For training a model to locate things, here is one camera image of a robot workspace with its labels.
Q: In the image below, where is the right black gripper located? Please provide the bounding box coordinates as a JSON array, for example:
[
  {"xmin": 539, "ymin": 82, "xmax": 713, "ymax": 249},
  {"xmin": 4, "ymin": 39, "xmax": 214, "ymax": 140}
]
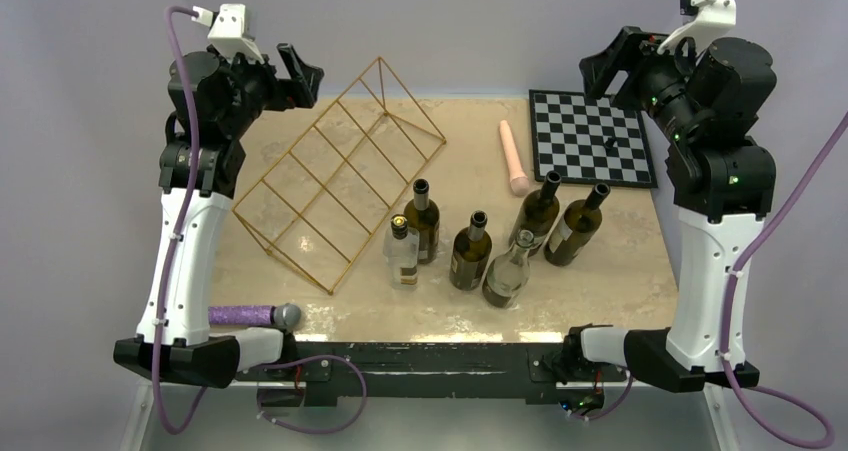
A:
[{"xmin": 582, "ymin": 24, "xmax": 716, "ymax": 145}]

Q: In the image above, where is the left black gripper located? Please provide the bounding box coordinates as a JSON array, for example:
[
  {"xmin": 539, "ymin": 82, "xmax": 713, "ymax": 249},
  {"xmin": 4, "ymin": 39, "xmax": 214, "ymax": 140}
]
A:
[{"xmin": 207, "ymin": 43, "xmax": 321, "ymax": 138}]

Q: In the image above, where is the dark green wine bottle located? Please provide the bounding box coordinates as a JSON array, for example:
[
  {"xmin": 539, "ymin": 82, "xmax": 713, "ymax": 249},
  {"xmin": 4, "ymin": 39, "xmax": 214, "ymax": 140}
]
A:
[{"xmin": 403, "ymin": 178, "xmax": 440, "ymax": 264}]

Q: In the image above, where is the clear glass liquor bottle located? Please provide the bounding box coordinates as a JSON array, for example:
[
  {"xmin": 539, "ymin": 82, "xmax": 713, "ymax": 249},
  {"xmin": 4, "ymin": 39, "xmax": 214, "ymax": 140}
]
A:
[{"xmin": 383, "ymin": 214, "xmax": 420, "ymax": 290}]

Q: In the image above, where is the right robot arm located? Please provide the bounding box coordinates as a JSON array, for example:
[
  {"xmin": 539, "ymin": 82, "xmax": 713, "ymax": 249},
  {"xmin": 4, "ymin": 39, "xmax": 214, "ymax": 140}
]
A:
[{"xmin": 558, "ymin": 26, "xmax": 777, "ymax": 393}]

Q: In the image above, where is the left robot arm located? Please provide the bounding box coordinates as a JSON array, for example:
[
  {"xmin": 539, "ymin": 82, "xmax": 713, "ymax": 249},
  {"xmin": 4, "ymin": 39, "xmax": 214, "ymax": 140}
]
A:
[{"xmin": 113, "ymin": 43, "xmax": 324, "ymax": 388}]

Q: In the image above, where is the dark green bottle right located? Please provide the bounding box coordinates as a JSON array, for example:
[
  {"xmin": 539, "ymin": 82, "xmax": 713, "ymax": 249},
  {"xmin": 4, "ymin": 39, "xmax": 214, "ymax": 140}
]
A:
[{"xmin": 543, "ymin": 183, "xmax": 610, "ymax": 267}]

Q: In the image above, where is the dark green bottle rear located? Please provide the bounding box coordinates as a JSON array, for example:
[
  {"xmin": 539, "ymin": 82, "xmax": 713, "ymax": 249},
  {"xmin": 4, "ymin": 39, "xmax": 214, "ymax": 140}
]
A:
[{"xmin": 508, "ymin": 171, "xmax": 561, "ymax": 256}]

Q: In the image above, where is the clear brown-tinted bottle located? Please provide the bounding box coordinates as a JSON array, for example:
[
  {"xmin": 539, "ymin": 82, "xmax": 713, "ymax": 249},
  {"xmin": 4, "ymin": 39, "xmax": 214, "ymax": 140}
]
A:
[{"xmin": 482, "ymin": 229, "xmax": 534, "ymax": 309}]

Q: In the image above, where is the black white chessboard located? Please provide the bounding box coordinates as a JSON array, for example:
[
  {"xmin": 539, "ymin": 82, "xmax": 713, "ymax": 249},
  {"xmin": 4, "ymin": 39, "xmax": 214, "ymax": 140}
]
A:
[{"xmin": 528, "ymin": 89, "xmax": 657, "ymax": 189}]

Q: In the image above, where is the black chess piece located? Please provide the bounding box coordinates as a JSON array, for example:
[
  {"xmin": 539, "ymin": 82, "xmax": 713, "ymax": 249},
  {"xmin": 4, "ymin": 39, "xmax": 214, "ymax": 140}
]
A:
[{"xmin": 604, "ymin": 137, "xmax": 618, "ymax": 151}]

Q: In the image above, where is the purple glitter microphone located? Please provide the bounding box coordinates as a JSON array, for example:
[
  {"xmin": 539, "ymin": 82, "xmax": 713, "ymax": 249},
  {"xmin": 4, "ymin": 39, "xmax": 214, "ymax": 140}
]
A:
[{"xmin": 208, "ymin": 303, "xmax": 302, "ymax": 331}]

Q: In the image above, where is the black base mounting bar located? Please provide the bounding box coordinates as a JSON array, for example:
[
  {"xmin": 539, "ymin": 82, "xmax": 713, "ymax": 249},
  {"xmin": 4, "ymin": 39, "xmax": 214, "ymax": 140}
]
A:
[{"xmin": 235, "ymin": 340, "xmax": 631, "ymax": 410}]

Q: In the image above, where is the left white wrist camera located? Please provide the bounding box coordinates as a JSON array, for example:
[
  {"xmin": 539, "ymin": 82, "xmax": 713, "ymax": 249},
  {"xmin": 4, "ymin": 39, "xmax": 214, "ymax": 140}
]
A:
[{"xmin": 192, "ymin": 3, "xmax": 263, "ymax": 64}]

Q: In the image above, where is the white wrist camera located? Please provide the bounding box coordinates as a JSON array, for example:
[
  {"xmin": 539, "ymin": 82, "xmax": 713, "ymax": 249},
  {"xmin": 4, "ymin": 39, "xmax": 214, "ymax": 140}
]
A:
[
  {"xmin": 657, "ymin": 0, "xmax": 737, "ymax": 55},
  {"xmin": 192, "ymin": 3, "xmax": 263, "ymax": 64}
]

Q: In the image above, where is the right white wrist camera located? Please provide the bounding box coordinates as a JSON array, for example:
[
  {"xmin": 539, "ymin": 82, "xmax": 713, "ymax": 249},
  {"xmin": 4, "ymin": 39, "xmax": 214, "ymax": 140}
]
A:
[{"xmin": 657, "ymin": 0, "xmax": 737, "ymax": 55}]

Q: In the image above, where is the gold wire wine rack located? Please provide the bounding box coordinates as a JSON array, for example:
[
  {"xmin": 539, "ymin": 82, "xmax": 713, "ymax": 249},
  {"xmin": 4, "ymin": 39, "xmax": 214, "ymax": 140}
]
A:
[{"xmin": 233, "ymin": 56, "xmax": 447, "ymax": 295}]

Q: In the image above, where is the pink cylindrical handle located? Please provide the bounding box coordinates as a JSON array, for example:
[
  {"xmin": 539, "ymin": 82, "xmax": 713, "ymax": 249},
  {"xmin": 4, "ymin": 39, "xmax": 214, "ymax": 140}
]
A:
[{"xmin": 498, "ymin": 120, "xmax": 530, "ymax": 197}]

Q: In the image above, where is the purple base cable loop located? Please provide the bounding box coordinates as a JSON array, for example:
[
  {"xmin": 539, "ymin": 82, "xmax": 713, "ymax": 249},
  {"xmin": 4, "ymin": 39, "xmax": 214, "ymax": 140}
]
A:
[{"xmin": 254, "ymin": 355, "xmax": 369, "ymax": 436}]

